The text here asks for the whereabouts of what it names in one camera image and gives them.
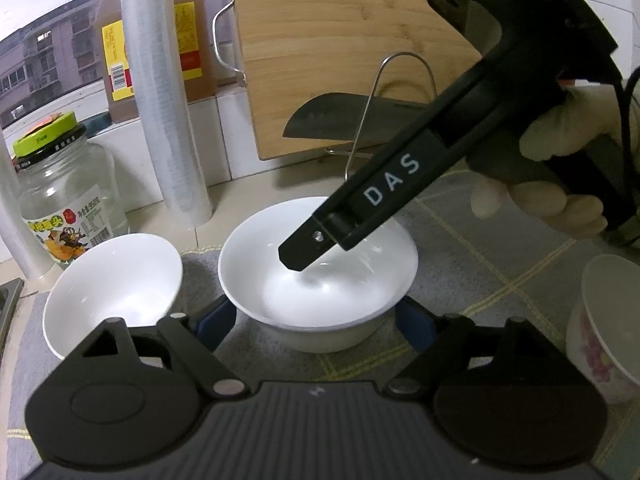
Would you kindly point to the plastic bag roll left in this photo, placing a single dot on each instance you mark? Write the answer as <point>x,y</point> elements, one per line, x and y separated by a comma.
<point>27,252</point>

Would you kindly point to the plastic wrap roll tall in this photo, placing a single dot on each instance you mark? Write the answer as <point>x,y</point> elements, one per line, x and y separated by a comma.
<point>153,57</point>

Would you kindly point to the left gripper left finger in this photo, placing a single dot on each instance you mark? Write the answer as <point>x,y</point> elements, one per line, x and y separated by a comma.
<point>192,341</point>

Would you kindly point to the cooking oil bottle amber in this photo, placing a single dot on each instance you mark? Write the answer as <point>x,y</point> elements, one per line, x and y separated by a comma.
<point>195,55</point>

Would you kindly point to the right hand white glove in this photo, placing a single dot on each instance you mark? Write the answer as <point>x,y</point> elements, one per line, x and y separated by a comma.
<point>589,112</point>

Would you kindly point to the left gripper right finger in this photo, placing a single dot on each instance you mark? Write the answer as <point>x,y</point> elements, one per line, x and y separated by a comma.
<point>442,343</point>

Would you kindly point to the white bowl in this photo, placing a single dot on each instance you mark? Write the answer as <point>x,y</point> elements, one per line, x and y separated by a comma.
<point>602,335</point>
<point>136,277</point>
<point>337,302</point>

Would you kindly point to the wire knife stand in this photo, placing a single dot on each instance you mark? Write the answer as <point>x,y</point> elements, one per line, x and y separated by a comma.
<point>360,108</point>

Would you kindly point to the steel sink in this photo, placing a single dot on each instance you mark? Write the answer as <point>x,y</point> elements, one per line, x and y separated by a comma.
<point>10,293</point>

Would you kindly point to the bamboo cutting board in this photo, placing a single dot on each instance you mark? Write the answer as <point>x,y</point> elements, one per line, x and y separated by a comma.
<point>294,50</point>

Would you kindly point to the glass jar green lid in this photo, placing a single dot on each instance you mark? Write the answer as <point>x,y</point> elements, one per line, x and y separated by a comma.
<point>69,197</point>

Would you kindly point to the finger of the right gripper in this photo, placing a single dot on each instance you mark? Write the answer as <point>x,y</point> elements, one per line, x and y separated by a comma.
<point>312,240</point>

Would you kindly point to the kitchen cleaver knife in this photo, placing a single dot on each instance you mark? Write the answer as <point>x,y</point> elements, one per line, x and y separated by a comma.
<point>336,116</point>

